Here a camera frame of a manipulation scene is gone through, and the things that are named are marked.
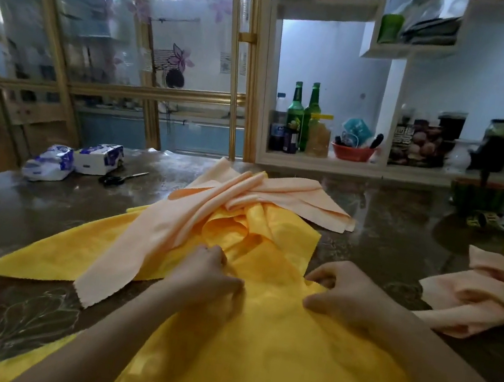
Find green glass bottle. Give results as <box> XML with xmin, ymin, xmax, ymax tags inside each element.
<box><xmin>281</xmin><ymin>80</ymin><xmax>310</xmax><ymax>155</ymax></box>
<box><xmin>297</xmin><ymin>81</ymin><xmax>326</xmax><ymax>154</ymax></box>

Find stack of dark bags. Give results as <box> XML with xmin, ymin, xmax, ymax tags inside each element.
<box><xmin>398</xmin><ymin>8</ymin><xmax>464</xmax><ymax>53</ymax></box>

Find green plastic cup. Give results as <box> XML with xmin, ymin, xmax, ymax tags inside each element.
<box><xmin>377</xmin><ymin>12</ymin><xmax>405</xmax><ymax>47</ymax></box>

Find white ceramic vase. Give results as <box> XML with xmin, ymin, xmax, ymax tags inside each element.
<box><xmin>444</xmin><ymin>136</ymin><xmax>477</xmax><ymax>177</ymax></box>

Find person's left hand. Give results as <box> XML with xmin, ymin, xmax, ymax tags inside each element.
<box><xmin>161</xmin><ymin>238</ymin><xmax>251</xmax><ymax>321</ymax></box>

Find wooden framed glass door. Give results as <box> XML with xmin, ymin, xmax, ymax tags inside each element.
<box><xmin>0</xmin><ymin>0</ymin><xmax>283</xmax><ymax>226</ymax></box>

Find dark glass jar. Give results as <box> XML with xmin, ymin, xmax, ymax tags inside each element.
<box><xmin>467</xmin><ymin>114</ymin><xmax>504</xmax><ymax>175</ymax></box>

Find green ribbed pot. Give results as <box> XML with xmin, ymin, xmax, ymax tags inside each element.
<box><xmin>446</xmin><ymin>175</ymin><xmax>504</xmax><ymax>222</ymax></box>

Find yellow lid clear jar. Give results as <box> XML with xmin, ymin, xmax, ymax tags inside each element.
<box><xmin>304</xmin><ymin>112</ymin><xmax>335</xmax><ymax>159</ymax></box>

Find person's left forearm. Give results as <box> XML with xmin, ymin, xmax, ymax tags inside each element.
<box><xmin>10</xmin><ymin>258</ymin><xmax>227</xmax><ymax>382</ymax></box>

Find dark blue-label bottle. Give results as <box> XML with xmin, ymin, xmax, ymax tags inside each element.
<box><xmin>266</xmin><ymin>92</ymin><xmax>292</xmax><ymax>153</ymax></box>

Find teal packet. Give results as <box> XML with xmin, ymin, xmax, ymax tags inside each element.
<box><xmin>339</xmin><ymin>115</ymin><xmax>375</xmax><ymax>147</ymax></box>

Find white wall shelf unit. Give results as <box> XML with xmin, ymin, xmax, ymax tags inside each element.
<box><xmin>236</xmin><ymin>0</ymin><xmax>504</xmax><ymax>204</ymax></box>

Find white blue tissue packet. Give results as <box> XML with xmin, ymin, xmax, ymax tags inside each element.
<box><xmin>20</xmin><ymin>140</ymin><xmax>77</xmax><ymax>188</ymax></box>
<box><xmin>70</xmin><ymin>138</ymin><xmax>126</xmax><ymax>180</ymax></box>

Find yellow patterned cloth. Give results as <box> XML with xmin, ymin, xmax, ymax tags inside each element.
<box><xmin>0</xmin><ymin>160</ymin><xmax>488</xmax><ymax>382</ymax></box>

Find person's right hand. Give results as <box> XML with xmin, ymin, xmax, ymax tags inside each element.
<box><xmin>298</xmin><ymin>255</ymin><xmax>397</xmax><ymax>336</ymax></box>

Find long peach cloth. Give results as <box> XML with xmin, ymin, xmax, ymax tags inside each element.
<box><xmin>70</xmin><ymin>137</ymin><xmax>363</xmax><ymax>348</ymax></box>

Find crumpled peach cloth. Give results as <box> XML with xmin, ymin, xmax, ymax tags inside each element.
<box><xmin>409</xmin><ymin>237</ymin><xmax>504</xmax><ymax>346</ymax></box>

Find black handled scissors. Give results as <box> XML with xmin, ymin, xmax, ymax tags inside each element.
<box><xmin>98</xmin><ymin>165</ymin><xmax>150</xmax><ymax>193</ymax></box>

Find printed food box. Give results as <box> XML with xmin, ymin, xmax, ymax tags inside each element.
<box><xmin>387</xmin><ymin>117</ymin><xmax>449</xmax><ymax>173</ymax></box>

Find red plastic bowl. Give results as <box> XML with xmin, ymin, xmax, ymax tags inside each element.
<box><xmin>329</xmin><ymin>141</ymin><xmax>377</xmax><ymax>165</ymax></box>

